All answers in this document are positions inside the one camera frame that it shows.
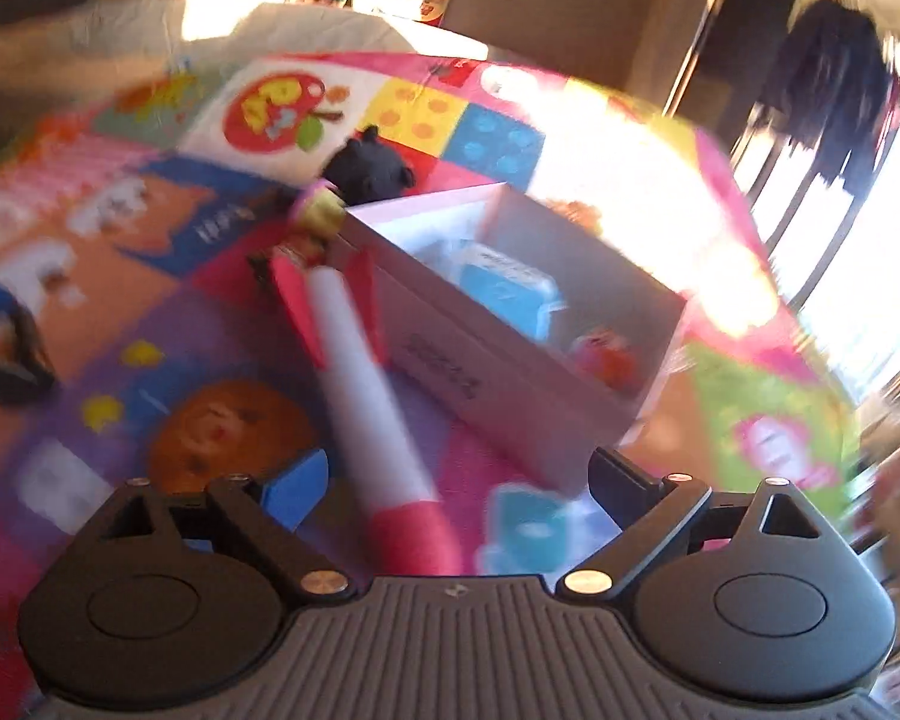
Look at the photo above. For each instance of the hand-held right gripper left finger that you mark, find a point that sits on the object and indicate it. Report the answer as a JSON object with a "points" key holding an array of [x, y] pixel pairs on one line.
{"points": [[296, 491]]}

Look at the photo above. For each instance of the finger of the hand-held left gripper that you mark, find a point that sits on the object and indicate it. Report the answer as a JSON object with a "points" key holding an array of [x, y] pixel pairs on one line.
{"points": [[34, 367]]}

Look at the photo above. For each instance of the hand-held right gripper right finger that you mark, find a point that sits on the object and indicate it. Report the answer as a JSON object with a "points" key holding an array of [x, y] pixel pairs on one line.
{"points": [[619, 484]]}

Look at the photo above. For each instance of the pink cardboard box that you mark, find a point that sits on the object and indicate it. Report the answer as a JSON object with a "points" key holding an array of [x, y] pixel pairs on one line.
{"points": [[450, 360]]}

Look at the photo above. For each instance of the black plush toy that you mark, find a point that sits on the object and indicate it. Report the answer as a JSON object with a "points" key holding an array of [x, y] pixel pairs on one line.
{"points": [[367, 169]]}

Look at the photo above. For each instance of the small pink toy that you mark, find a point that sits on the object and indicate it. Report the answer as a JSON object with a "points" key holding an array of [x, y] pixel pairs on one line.
{"points": [[607, 360]]}

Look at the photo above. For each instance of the colourful printed play mat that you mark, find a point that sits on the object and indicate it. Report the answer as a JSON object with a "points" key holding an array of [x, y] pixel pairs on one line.
{"points": [[157, 255]]}

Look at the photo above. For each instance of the blue tissue packet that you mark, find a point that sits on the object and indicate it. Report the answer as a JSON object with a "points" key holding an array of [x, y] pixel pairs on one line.
{"points": [[506, 289]]}

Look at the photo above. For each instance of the white bedding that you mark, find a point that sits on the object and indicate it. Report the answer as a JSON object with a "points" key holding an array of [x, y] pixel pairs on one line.
{"points": [[82, 45]]}

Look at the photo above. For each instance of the dark hanging clothes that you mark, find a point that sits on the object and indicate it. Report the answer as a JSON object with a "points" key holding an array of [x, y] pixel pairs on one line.
{"points": [[832, 90]]}

